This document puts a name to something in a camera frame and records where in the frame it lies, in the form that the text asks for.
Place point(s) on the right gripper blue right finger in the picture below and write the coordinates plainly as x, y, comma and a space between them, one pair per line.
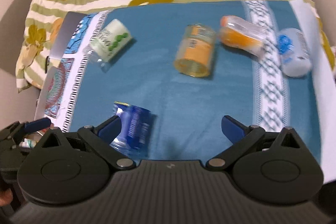
242, 137

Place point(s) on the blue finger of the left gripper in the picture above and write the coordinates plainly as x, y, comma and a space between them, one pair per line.
37, 125

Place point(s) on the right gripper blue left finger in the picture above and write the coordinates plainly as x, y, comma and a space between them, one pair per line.
99, 138

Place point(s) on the white cup blue label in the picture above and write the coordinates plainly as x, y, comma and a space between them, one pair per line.
294, 55

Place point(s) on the clear cup orange label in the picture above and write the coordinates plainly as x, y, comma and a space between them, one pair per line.
195, 54

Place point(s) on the orange jelly cup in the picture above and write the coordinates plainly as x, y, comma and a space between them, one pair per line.
238, 33

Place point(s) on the person's left hand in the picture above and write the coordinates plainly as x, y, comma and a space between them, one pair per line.
6, 197

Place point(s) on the colourful mandala mat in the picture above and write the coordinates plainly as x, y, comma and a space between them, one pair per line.
66, 65

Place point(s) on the teal patterned cloth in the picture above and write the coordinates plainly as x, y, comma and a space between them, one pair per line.
188, 111

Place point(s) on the white cloth sheet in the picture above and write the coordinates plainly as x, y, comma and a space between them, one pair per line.
324, 86

